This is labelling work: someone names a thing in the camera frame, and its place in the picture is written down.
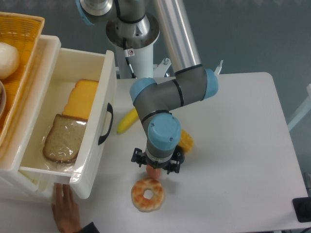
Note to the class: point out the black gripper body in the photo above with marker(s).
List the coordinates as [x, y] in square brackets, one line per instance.
[158, 162]

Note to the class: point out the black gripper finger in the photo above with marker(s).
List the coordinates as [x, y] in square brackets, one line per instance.
[139, 157]
[176, 160]

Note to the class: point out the brown egg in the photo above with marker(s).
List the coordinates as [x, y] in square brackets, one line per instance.
[153, 172]

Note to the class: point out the dark sleeve forearm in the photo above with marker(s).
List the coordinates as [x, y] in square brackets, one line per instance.
[91, 228]

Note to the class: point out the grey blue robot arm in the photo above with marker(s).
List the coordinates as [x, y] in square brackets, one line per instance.
[154, 101]

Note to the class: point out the person's hand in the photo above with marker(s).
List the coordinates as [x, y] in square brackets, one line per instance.
[65, 210]

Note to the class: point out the yellow toy corn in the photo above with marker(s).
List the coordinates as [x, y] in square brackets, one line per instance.
[186, 142]

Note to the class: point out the yellow toy banana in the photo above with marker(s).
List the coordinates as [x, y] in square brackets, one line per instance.
[127, 121]

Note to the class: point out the glazed toy donut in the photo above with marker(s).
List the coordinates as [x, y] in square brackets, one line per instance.
[147, 195]

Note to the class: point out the white plastic drawer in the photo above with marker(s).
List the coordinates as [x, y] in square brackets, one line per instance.
[72, 66]

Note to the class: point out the brown bread slice wrapped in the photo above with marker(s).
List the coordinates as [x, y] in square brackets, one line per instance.
[64, 140]

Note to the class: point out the white drawer cabinet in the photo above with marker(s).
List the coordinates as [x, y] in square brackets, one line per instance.
[16, 181]

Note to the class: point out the black device at edge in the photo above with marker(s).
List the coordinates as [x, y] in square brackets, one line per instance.
[302, 207]

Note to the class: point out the grey bowl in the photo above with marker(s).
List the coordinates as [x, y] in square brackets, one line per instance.
[2, 98]

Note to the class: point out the white round bun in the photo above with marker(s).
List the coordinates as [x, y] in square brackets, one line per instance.
[9, 60]

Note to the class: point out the yellow woven basket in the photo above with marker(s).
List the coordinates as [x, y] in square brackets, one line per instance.
[19, 36]

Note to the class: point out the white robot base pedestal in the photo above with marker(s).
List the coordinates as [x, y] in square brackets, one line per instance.
[134, 45]

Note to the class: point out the white frame at right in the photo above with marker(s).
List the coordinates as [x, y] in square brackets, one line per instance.
[301, 111]

